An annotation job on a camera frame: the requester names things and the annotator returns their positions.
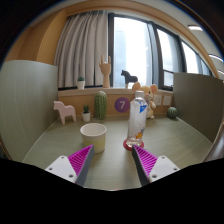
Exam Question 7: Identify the grey curtain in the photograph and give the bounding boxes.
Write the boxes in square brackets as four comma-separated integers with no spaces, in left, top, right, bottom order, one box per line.
[54,10,108,88]

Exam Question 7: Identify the right green desk partition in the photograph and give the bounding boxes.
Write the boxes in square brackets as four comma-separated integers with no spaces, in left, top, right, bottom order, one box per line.
[173,73,224,142]

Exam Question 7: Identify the clear plastic water bottle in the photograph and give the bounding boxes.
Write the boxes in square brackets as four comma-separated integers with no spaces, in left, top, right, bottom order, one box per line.
[126,91,148,148]

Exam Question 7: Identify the pink wooden horse figure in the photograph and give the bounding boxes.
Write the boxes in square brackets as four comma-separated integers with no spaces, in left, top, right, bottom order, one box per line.
[54,101,76,124]

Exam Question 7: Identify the beige plush hamster toy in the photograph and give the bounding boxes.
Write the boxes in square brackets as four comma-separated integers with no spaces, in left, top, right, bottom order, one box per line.
[132,82,158,119]

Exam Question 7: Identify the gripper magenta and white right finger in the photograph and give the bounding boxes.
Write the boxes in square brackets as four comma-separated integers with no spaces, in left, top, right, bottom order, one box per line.
[132,145,179,183]

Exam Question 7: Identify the potted plant on window sill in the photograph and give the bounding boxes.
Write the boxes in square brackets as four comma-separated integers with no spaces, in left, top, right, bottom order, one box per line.
[77,76,85,90]

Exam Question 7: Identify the tall green cactus ornament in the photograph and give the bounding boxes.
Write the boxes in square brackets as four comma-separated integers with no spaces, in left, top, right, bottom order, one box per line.
[94,91,107,120]

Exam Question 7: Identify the green desk partition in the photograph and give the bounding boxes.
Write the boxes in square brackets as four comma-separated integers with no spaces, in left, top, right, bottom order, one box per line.
[173,73,224,142]
[0,60,58,161]

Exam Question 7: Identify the small round green cactus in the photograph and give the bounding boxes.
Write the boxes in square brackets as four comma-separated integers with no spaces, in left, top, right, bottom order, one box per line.
[167,107,178,119]

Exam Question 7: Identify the black horse figure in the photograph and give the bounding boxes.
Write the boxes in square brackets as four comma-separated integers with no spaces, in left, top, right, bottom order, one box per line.
[121,70,138,88]

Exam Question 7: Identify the small potted plant white pot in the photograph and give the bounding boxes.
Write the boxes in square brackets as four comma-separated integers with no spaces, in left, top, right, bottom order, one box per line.
[82,105,90,122]

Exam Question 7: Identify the purple round number seven sign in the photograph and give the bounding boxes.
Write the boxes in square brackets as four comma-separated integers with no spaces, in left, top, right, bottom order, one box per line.
[115,97,130,113]

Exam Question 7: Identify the pale yellow paper cup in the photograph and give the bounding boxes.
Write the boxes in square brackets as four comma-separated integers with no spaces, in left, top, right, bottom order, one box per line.
[80,123,107,153]

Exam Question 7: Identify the left green desk partition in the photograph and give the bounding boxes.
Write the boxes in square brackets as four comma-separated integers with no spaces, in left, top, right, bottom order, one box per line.
[0,60,58,161]

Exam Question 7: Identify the white wall socket plate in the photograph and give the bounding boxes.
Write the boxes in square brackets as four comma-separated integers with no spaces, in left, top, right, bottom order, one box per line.
[163,96,172,106]
[154,95,162,106]

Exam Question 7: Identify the wooden hand model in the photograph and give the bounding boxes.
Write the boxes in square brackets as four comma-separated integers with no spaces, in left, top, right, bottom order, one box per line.
[99,56,111,88]

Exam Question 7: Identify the red round coaster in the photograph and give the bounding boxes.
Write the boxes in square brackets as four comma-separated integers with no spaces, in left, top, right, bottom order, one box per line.
[123,139,144,151]

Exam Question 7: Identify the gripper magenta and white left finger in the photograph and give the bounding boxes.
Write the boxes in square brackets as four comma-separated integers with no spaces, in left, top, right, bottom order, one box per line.
[46,145,94,187]

